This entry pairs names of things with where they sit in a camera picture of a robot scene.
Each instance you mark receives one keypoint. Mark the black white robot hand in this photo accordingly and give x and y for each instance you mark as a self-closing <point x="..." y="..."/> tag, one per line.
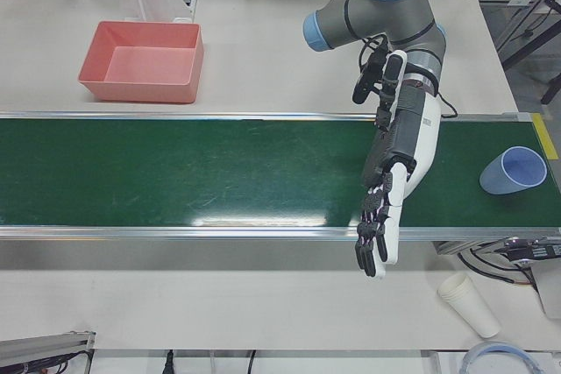
<point x="421" y="137"/>

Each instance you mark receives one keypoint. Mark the grey robot arm, blue caps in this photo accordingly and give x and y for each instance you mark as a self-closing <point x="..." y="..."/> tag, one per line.
<point x="377" y="10"/>

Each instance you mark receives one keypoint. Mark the blue plastic cup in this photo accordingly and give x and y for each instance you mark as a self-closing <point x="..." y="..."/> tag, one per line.
<point x="495" y="181"/>

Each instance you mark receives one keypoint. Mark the pink plastic box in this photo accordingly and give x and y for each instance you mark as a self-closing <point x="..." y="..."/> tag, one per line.
<point x="149" y="67"/>

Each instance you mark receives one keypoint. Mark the black metal stand leg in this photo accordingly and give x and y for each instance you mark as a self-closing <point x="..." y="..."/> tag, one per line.
<point x="523" y="52"/>

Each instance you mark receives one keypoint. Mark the black controller unit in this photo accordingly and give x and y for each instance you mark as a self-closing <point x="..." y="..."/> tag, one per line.
<point x="539" y="251"/>

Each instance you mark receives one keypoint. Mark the stack of white paper cups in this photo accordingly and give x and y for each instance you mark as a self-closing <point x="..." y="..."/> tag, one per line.
<point x="471" y="306"/>

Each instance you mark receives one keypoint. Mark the blue white tube coil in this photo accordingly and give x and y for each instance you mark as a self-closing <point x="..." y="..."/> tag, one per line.
<point x="482" y="350"/>

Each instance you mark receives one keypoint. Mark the green conveyor belt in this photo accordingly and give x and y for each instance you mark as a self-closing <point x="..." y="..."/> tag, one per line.
<point x="175" y="168"/>

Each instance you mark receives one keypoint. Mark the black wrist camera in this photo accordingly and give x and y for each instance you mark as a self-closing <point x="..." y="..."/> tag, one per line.
<point x="363" y="87"/>

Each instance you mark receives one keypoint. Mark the white translucent bracket stand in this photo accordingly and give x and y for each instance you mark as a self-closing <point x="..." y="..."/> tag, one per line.
<point x="158" y="2"/>

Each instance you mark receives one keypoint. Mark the aluminium profile frame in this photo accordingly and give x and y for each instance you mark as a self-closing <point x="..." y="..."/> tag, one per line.
<point x="39" y="347"/>

